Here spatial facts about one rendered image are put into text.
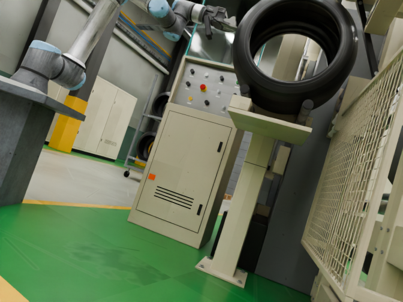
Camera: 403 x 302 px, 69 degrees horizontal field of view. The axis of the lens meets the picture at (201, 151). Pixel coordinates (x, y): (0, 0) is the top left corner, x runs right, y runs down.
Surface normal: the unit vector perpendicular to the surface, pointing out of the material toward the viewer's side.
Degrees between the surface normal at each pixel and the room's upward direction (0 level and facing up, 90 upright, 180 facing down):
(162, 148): 90
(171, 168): 90
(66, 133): 90
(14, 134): 90
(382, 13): 162
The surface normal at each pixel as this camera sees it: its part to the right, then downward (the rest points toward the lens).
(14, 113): 0.03, -0.07
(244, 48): -0.39, -0.12
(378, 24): -0.36, 0.86
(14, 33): 0.84, 0.24
